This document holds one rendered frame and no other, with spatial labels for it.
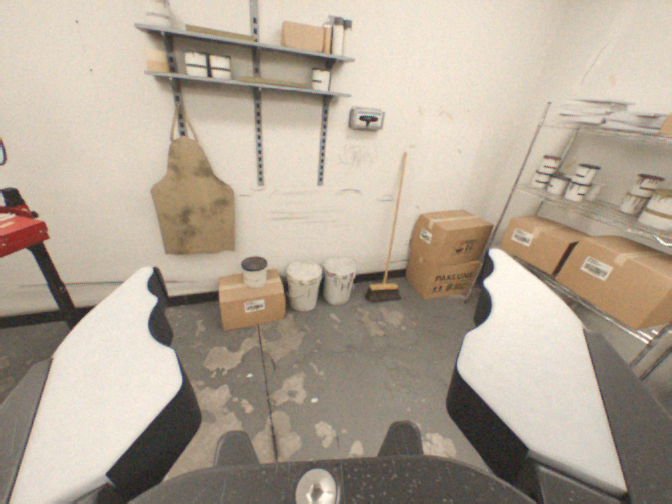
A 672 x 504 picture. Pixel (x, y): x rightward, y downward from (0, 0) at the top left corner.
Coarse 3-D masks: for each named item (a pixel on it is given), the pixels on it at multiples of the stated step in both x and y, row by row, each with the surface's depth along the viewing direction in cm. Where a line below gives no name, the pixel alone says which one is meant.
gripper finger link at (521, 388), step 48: (480, 288) 11; (528, 288) 8; (480, 336) 7; (528, 336) 7; (576, 336) 7; (480, 384) 6; (528, 384) 6; (576, 384) 6; (480, 432) 6; (528, 432) 5; (576, 432) 5
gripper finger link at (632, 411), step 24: (600, 336) 7; (600, 360) 6; (600, 384) 6; (624, 384) 6; (624, 408) 5; (648, 408) 5; (624, 432) 5; (648, 432) 5; (624, 456) 5; (648, 456) 5; (528, 480) 5; (552, 480) 4; (576, 480) 4; (624, 480) 4; (648, 480) 4
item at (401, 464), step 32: (224, 448) 5; (384, 448) 5; (416, 448) 5; (192, 480) 4; (224, 480) 4; (256, 480) 4; (288, 480) 4; (320, 480) 4; (352, 480) 4; (384, 480) 4; (416, 480) 4; (448, 480) 4; (480, 480) 4
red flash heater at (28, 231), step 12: (0, 216) 127; (12, 216) 128; (24, 216) 130; (0, 228) 118; (12, 228) 119; (24, 228) 120; (36, 228) 125; (0, 240) 113; (12, 240) 117; (24, 240) 121; (36, 240) 126; (0, 252) 114; (12, 252) 118
